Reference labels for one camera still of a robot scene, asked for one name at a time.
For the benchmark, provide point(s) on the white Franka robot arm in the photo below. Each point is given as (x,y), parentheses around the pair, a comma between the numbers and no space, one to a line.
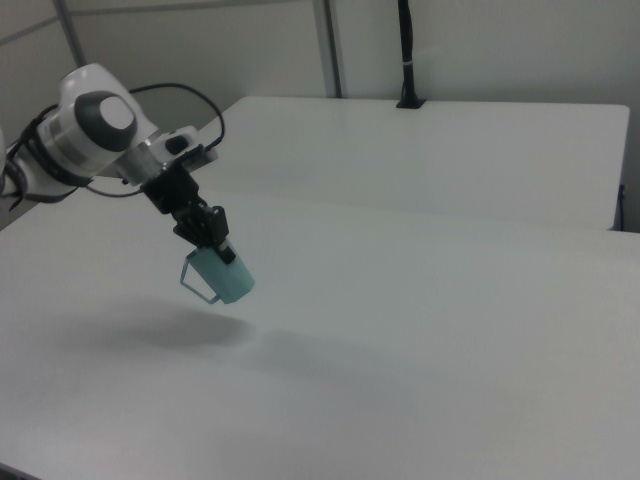
(95,130)

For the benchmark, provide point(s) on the light blue paper cup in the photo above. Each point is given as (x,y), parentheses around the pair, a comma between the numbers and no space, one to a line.
(225,280)

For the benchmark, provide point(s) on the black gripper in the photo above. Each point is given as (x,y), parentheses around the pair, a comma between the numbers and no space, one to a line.
(185,200)

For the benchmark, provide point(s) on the grey partition post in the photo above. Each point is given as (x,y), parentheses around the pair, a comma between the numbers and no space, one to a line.
(329,47)
(72,32)

